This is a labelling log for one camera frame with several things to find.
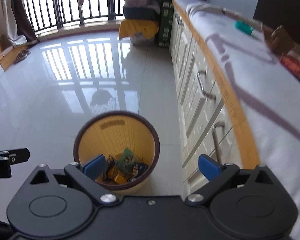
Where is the yellow snack bag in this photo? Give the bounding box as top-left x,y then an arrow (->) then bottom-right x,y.
106,166 -> 128,185

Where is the blue Pepsi can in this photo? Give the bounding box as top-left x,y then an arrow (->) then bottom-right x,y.
127,163 -> 148,182

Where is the yellow trash bin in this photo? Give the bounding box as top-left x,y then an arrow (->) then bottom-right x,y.
73,111 -> 160,195

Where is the white drawer cabinet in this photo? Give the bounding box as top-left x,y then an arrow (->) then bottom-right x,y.
170,7 -> 242,196

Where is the pair of slippers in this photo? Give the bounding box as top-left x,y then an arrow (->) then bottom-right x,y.
13,49 -> 31,64

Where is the patterned bed sheet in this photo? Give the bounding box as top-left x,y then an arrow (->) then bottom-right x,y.
186,2 -> 300,239

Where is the brown curtain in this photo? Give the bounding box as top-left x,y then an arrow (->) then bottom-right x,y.
1,0 -> 38,47

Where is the red snack packet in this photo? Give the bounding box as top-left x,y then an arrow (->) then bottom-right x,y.
280,55 -> 300,82

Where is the brown cardboard piece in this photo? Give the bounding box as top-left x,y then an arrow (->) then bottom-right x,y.
261,23 -> 295,57

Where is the black balcony railing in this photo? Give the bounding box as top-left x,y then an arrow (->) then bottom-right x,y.
22,0 -> 125,35

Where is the teal round lid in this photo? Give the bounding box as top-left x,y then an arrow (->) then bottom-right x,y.
235,21 -> 253,35

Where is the yellow cloth covered box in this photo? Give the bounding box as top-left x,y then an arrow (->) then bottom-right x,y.
119,19 -> 159,46

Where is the green cardboard box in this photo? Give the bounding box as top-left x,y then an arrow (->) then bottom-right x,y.
158,2 -> 174,48

